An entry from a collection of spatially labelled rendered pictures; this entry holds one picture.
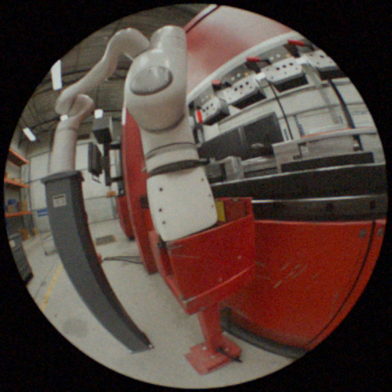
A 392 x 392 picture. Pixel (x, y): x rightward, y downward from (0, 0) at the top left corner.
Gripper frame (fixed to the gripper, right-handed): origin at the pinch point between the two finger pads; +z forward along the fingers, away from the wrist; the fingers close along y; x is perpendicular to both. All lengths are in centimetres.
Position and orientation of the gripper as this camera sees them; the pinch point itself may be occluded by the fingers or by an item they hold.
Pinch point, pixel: (196, 257)
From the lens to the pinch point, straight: 25.8
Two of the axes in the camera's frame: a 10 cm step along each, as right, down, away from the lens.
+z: 2.3, 9.7, 0.9
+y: -8.5, 2.4, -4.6
